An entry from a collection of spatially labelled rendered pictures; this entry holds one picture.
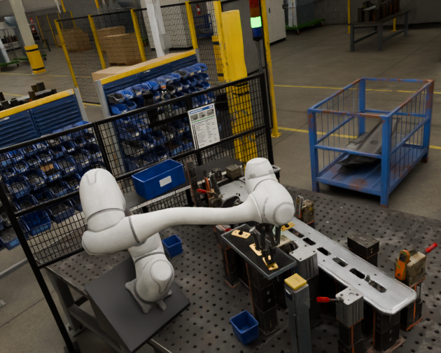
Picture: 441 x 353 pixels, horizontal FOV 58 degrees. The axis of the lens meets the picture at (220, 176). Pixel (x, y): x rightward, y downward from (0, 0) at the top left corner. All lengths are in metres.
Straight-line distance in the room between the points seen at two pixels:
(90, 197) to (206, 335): 0.94
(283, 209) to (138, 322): 1.12
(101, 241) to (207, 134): 1.63
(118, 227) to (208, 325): 0.88
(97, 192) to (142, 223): 0.19
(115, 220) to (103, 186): 0.14
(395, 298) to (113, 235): 1.09
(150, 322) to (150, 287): 0.24
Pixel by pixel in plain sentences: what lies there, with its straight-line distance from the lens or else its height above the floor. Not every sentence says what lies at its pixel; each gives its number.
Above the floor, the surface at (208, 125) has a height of 1.30.
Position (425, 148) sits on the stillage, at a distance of 5.01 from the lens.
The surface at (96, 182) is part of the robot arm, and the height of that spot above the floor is 1.63.
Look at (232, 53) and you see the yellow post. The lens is 2.92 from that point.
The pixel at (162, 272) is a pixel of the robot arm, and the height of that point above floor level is 1.04.
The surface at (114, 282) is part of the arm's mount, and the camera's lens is 2.14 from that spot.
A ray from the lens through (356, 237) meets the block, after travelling 2.00.
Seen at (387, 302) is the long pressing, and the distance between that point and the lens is 1.73.
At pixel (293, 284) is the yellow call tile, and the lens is 1.55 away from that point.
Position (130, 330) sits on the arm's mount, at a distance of 2.10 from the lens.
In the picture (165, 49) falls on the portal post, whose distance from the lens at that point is 6.90.
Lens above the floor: 2.19
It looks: 26 degrees down
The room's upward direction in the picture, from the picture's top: 10 degrees counter-clockwise
